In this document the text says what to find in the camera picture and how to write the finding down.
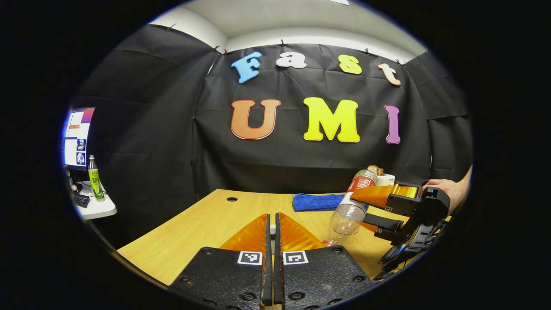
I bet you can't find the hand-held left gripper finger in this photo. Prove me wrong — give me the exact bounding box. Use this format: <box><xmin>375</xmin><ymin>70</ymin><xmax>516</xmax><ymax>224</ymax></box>
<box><xmin>170</xmin><ymin>213</ymin><xmax>272</xmax><ymax>308</ymax></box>
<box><xmin>274</xmin><ymin>212</ymin><xmax>379</xmax><ymax>310</ymax></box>

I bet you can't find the clear plastic water bottle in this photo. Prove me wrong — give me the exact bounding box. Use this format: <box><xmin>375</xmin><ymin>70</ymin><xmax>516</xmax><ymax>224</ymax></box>
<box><xmin>323</xmin><ymin>169</ymin><xmax>378</xmax><ymax>247</ymax></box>

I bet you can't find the green drink bottle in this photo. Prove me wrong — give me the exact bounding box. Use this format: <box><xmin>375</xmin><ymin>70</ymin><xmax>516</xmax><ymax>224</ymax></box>
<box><xmin>88</xmin><ymin>155</ymin><xmax>105</xmax><ymax>202</ymax></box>

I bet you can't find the blue folded cloth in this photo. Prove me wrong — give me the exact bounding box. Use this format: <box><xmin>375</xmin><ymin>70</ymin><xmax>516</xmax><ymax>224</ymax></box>
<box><xmin>292</xmin><ymin>193</ymin><xmax>345</xmax><ymax>212</ymax></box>

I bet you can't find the black backdrop cloth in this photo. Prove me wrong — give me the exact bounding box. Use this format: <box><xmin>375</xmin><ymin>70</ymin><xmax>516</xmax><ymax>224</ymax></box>
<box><xmin>65</xmin><ymin>24</ymin><xmax>474</xmax><ymax>250</ymax></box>

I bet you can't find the white side table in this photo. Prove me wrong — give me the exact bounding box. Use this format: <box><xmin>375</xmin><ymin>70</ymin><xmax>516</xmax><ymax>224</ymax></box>
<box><xmin>71</xmin><ymin>181</ymin><xmax>118</xmax><ymax>220</ymax></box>

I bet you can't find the computer monitor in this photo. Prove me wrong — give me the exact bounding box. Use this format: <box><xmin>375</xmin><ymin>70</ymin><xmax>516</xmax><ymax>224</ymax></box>
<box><xmin>64</xmin><ymin>108</ymin><xmax>95</xmax><ymax>169</ymax></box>

